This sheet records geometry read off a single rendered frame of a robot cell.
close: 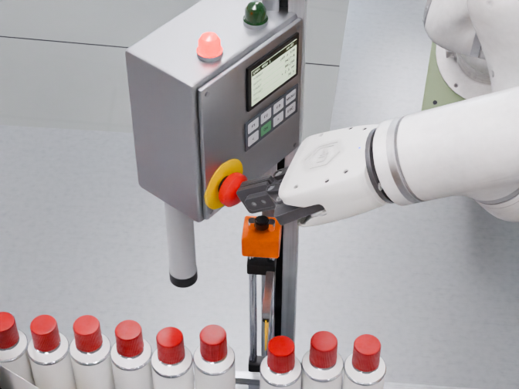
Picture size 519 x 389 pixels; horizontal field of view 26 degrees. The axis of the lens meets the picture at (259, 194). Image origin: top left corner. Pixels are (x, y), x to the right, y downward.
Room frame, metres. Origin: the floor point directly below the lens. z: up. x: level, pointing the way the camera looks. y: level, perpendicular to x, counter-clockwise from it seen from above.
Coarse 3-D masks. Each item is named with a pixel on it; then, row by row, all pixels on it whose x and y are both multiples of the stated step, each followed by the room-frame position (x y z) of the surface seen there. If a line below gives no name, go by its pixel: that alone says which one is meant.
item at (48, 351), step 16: (32, 320) 0.88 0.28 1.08; (48, 320) 0.88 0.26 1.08; (32, 336) 0.86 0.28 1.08; (48, 336) 0.86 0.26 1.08; (64, 336) 0.89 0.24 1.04; (32, 352) 0.86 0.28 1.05; (48, 352) 0.86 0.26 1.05; (64, 352) 0.86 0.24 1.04; (32, 368) 0.86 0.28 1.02; (48, 368) 0.85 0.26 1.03; (64, 368) 0.86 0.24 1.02; (48, 384) 0.85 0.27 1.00; (64, 384) 0.85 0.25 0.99
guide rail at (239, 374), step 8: (240, 376) 0.89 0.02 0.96; (248, 376) 0.89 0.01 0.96; (256, 376) 0.89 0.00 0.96; (248, 384) 0.88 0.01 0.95; (256, 384) 0.88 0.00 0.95; (384, 384) 0.87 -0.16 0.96; (392, 384) 0.87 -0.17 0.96; (400, 384) 0.87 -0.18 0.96; (408, 384) 0.87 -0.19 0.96; (416, 384) 0.87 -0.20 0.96; (424, 384) 0.87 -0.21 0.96
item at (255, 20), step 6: (246, 6) 0.95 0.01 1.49; (252, 6) 0.95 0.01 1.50; (258, 6) 0.95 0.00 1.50; (264, 6) 0.95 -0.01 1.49; (246, 12) 0.94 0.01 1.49; (252, 12) 0.94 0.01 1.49; (258, 12) 0.94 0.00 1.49; (264, 12) 0.94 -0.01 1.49; (246, 18) 0.94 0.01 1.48; (252, 18) 0.94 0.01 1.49; (258, 18) 0.94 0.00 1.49; (264, 18) 0.94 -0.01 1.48; (246, 24) 0.94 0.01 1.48; (252, 24) 0.94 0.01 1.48; (258, 24) 0.94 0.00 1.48; (264, 24) 0.94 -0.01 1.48
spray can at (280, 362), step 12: (276, 336) 0.85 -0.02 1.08; (276, 348) 0.84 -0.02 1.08; (288, 348) 0.83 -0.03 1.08; (264, 360) 0.85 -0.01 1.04; (276, 360) 0.82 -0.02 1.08; (288, 360) 0.83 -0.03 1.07; (264, 372) 0.83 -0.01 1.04; (276, 372) 0.82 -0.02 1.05; (288, 372) 0.83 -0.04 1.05; (300, 372) 0.83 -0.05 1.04; (264, 384) 0.82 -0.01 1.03; (276, 384) 0.81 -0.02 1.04; (288, 384) 0.82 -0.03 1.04; (300, 384) 0.83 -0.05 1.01
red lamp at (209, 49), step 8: (208, 32) 0.90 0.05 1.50; (200, 40) 0.89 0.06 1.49; (208, 40) 0.89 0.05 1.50; (216, 40) 0.89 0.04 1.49; (200, 48) 0.89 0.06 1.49; (208, 48) 0.89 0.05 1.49; (216, 48) 0.89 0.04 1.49; (200, 56) 0.89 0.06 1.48; (208, 56) 0.88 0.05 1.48; (216, 56) 0.89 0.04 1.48
